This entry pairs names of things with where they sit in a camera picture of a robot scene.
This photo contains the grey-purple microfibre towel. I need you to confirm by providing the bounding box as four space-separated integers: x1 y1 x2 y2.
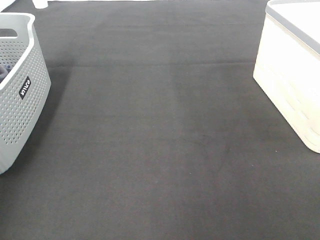
0 65 10 83

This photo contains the black table mat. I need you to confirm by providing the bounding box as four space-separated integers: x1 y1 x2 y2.
0 0 320 240

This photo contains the white plastic storage bin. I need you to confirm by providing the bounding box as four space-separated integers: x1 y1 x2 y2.
253 0 320 153

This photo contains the grey perforated laundry basket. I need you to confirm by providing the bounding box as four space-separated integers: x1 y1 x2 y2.
0 12 51 173

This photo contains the white cylinder at table edge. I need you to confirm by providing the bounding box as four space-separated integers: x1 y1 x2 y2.
32 0 49 9

